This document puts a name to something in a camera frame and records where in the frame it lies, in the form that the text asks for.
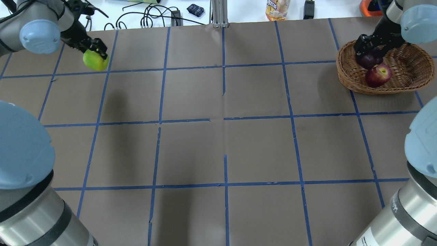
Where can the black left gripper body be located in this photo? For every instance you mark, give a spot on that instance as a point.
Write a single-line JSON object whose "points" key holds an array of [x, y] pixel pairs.
{"points": [[74, 33]]}

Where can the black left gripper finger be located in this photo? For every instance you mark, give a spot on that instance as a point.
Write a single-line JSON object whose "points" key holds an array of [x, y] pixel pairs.
{"points": [[99, 47]]}

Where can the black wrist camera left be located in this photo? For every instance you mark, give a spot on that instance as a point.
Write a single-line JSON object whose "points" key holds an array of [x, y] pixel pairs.
{"points": [[80, 7]]}

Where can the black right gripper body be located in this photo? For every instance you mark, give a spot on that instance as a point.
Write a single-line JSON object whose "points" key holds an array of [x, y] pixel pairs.
{"points": [[383, 35]]}

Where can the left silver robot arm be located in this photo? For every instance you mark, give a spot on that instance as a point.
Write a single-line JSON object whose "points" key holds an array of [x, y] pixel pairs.
{"points": [[32, 212]]}

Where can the dark red apple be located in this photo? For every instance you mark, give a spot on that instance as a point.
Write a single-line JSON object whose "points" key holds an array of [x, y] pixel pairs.
{"points": [[370, 59]]}

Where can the aluminium frame post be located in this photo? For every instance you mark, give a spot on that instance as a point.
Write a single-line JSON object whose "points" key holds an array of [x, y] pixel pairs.
{"points": [[219, 13]]}

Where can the yellow snack bag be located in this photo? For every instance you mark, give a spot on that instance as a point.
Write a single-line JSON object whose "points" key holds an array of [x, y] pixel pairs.
{"points": [[276, 10]]}

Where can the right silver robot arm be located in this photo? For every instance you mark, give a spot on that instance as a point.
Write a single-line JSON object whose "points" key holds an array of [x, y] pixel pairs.
{"points": [[390, 61]]}

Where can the small dark blue pouch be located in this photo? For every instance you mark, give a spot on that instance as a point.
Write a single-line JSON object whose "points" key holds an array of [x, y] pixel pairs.
{"points": [[196, 10]]}

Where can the black power adapter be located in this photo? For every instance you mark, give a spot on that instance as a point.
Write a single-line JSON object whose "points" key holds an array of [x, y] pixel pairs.
{"points": [[309, 9]]}

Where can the green apple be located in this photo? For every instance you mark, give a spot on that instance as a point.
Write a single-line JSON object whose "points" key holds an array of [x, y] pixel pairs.
{"points": [[94, 61]]}

